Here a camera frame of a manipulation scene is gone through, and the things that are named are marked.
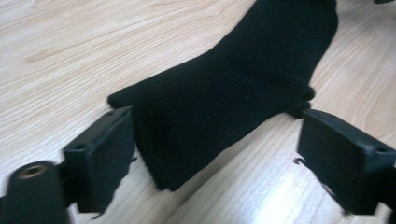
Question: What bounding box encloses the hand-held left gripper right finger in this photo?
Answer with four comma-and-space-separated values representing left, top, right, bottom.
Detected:
296, 107, 396, 216

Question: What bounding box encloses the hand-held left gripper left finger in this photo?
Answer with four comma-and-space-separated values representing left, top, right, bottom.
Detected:
63, 105, 136, 215

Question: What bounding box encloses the black knit sock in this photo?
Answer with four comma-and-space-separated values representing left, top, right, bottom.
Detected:
106, 0, 339, 192

